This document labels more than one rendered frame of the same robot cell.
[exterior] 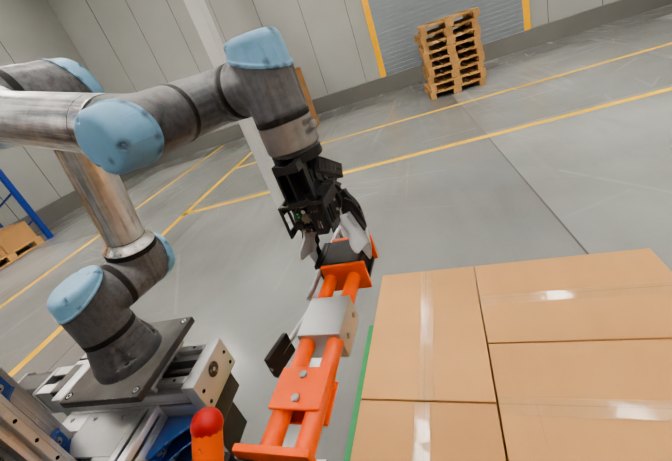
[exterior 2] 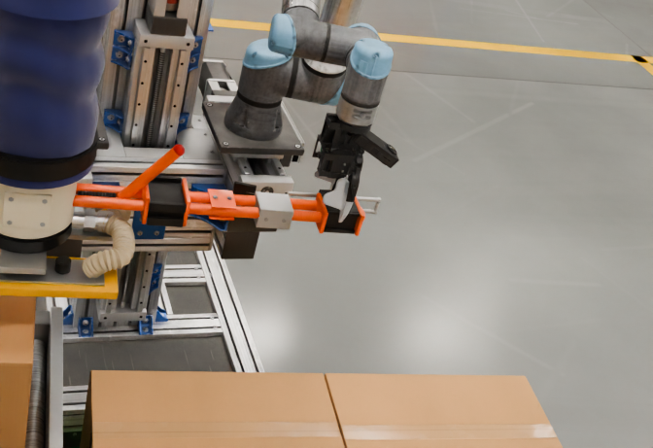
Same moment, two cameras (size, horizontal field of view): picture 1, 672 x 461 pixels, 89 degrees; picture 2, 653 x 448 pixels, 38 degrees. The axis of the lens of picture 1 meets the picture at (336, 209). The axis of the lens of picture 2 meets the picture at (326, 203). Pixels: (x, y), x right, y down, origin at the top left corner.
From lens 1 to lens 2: 1.50 m
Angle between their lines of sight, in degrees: 41
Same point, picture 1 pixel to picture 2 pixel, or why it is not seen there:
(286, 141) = (340, 109)
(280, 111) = (347, 93)
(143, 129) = (286, 43)
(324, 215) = (326, 162)
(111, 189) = (339, 18)
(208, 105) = (336, 54)
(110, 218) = not seen: hidden behind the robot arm
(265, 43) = (363, 59)
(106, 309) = (265, 83)
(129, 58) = not seen: outside the picture
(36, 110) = not seen: outside the picture
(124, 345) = (252, 114)
